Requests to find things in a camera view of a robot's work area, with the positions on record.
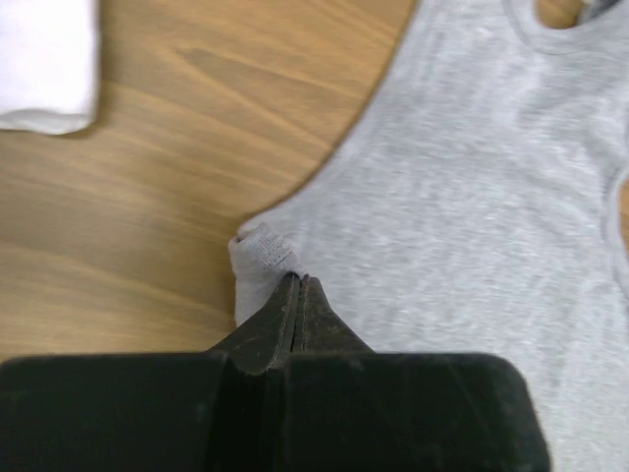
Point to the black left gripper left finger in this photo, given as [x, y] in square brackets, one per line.
[265, 339]

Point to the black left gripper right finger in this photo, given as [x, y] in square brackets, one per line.
[320, 330]

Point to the grey tank top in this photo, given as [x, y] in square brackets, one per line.
[473, 207]

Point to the folded white printed tank top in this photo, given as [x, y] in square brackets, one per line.
[50, 54]

